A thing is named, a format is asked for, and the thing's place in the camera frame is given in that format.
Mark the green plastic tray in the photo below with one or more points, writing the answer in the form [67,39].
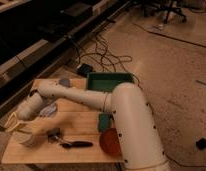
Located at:
[106,82]

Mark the black handled fork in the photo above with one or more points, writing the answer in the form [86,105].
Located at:
[54,135]

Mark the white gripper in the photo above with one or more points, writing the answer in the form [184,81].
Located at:
[13,123]

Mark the white paper cup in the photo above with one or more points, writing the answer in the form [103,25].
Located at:
[27,139]

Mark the office chair base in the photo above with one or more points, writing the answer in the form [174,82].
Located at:
[151,7]

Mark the black power adapter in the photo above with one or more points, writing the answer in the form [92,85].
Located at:
[84,69]

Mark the clear glass bowl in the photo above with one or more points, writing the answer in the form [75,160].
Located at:
[49,110]

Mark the green sponge block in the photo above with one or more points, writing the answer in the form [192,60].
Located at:
[104,122]

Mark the dark shelf unit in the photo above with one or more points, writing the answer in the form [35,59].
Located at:
[35,37]

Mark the black box on floor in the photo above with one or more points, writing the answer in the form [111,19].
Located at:
[201,144]

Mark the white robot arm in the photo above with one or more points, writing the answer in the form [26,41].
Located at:
[140,143]

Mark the grey round lid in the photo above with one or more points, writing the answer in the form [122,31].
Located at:
[64,82]

